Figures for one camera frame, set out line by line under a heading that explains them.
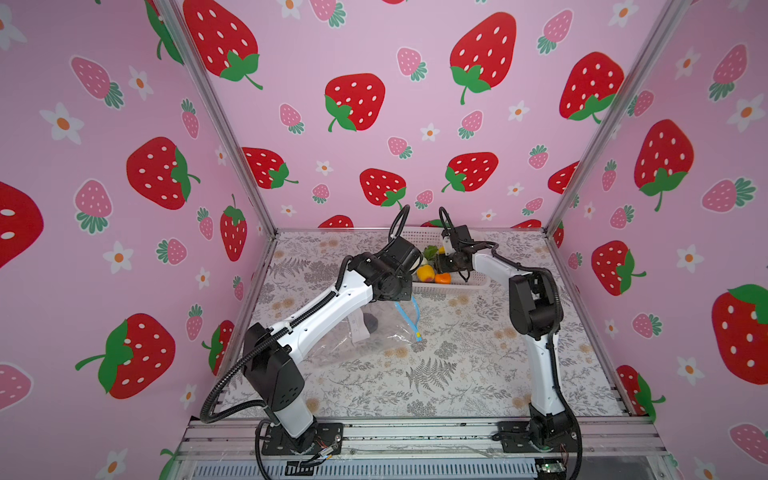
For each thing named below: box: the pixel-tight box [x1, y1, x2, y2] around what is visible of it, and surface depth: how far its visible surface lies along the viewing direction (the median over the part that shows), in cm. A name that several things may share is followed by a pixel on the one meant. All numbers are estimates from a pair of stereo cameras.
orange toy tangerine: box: [435, 272, 451, 284], surface depth 103 cm
